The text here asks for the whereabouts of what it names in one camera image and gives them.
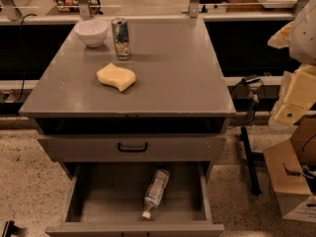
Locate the white bowl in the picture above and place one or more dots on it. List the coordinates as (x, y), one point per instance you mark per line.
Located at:
(91, 32)

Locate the clear plastic water bottle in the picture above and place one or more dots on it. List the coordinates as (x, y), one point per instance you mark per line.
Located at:
(155, 192)

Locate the black floor stand bar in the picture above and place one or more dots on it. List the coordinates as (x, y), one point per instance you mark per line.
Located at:
(255, 187)

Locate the metal railing post far left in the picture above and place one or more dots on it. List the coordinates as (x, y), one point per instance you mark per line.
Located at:
(11, 10)

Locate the tall metal drink can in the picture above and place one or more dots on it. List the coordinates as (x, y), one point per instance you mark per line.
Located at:
(121, 38)

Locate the black object bottom left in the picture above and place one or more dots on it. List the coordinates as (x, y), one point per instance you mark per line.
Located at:
(10, 229)

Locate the brown cardboard box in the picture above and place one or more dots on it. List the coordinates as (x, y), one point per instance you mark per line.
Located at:
(291, 165)

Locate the black drawer handle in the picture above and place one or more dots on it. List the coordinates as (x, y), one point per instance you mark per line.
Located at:
(123, 148)

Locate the grey cabinet with counter top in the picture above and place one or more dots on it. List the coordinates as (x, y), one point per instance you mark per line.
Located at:
(179, 87)

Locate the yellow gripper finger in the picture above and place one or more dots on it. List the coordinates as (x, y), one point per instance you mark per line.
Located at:
(299, 97)

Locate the yellow sponge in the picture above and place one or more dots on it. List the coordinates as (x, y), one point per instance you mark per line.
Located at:
(114, 76)

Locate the closed grey top drawer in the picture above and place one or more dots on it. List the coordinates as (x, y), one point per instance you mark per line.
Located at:
(104, 148)

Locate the black power adapter with cables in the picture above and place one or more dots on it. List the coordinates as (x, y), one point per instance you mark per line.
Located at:
(254, 83)

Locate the open grey middle drawer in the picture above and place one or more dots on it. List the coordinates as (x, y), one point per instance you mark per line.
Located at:
(107, 200)

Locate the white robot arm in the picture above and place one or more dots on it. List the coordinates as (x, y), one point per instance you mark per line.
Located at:
(300, 37)

